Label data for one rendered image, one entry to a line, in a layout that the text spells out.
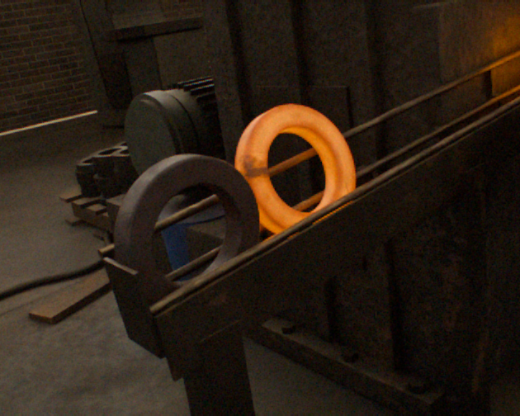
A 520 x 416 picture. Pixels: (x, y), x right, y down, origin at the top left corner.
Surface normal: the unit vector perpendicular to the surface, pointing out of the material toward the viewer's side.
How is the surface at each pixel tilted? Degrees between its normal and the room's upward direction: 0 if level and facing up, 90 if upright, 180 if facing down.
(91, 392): 0
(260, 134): 69
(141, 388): 0
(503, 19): 90
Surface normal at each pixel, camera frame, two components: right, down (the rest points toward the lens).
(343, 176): 0.54, -0.18
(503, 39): 0.65, 0.15
